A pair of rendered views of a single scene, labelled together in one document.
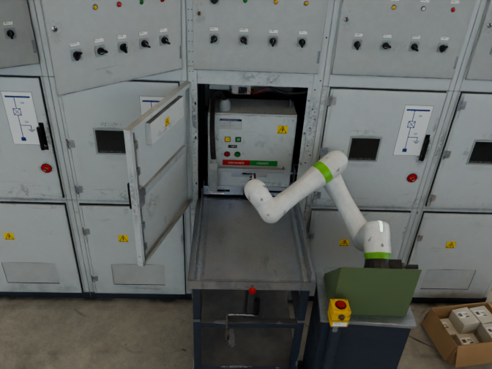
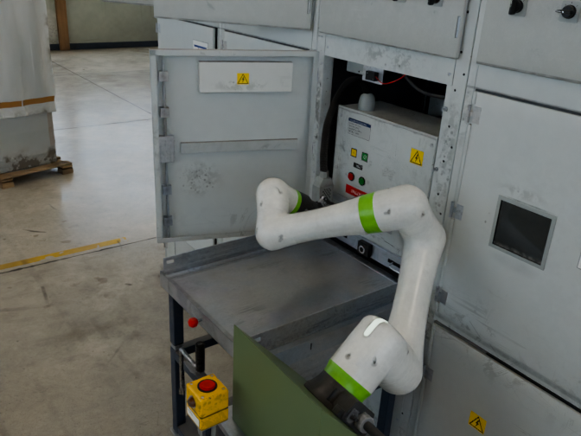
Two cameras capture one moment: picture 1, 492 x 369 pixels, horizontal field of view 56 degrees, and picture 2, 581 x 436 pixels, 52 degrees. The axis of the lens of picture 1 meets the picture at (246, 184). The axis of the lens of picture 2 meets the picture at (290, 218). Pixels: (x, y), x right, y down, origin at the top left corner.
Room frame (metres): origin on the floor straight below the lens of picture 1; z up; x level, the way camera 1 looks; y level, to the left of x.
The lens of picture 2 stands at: (0.91, -1.54, 1.89)
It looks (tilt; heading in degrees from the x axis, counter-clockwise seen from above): 23 degrees down; 56
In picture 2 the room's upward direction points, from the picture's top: 3 degrees clockwise
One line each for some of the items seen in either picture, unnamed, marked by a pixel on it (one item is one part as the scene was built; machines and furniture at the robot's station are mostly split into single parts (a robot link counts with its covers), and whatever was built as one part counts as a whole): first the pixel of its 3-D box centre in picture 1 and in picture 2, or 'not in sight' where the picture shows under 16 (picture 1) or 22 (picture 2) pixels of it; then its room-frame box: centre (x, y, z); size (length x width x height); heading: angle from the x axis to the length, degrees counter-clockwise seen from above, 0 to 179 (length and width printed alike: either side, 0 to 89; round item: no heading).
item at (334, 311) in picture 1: (339, 312); (207, 401); (1.43, -0.45, 0.85); 0.08 x 0.08 x 0.10; 3
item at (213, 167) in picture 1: (213, 174); (322, 197); (2.24, 0.19, 1.04); 0.08 x 0.05 x 0.17; 3
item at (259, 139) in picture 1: (250, 153); (375, 185); (2.32, -0.02, 1.15); 0.48 x 0.01 x 0.48; 93
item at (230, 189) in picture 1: (248, 189); (371, 246); (2.33, -0.02, 0.89); 0.54 x 0.05 x 0.06; 93
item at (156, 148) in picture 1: (162, 170); (236, 147); (1.97, 0.42, 1.21); 0.63 x 0.07 x 0.74; 164
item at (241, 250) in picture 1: (250, 240); (287, 291); (1.94, -0.04, 0.82); 0.68 x 0.62 x 0.06; 3
